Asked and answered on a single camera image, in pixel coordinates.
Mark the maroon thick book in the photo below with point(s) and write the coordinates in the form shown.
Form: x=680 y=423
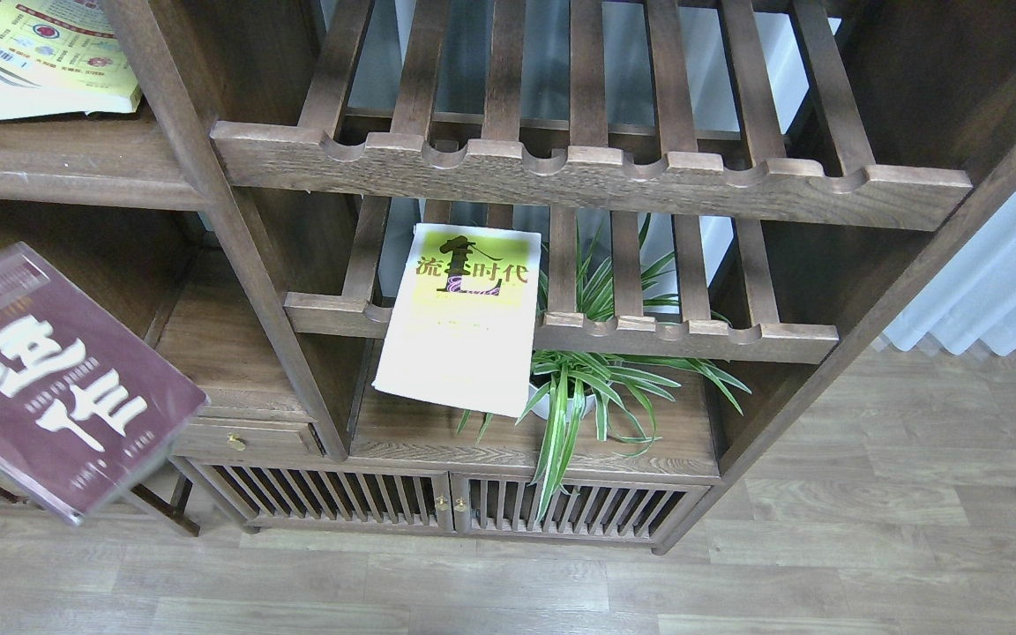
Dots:
x=87 y=409

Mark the green blue illustrated book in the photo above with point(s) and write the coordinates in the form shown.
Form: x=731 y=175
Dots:
x=62 y=57

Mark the dark wooden bookshelf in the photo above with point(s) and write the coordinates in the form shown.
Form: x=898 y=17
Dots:
x=811 y=164

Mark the yellow white book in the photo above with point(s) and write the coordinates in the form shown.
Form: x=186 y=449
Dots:
x=462 y=328

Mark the white plant pot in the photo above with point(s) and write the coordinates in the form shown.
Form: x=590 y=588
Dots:
x=541 y=404

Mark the green spider plant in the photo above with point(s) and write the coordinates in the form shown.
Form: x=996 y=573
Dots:
x=626 y=385

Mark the right slatted cabinet door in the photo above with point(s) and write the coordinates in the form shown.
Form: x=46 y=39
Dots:
x=590 y=510

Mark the slatted cabinet door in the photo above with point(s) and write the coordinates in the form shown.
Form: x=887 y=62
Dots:
x=328 y=497
x=590 y=510

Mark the left slatted cabinet door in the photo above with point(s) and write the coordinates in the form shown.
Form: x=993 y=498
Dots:
x=328 y=497

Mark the wooden drawer brass knob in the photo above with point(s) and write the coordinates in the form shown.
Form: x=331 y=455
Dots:
x=244 y=438

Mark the white curtain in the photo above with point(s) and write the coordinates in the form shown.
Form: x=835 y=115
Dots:
x=972 y=301

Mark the dark wooden side furniture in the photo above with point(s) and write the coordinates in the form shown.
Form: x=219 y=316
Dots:
x=163 y=497

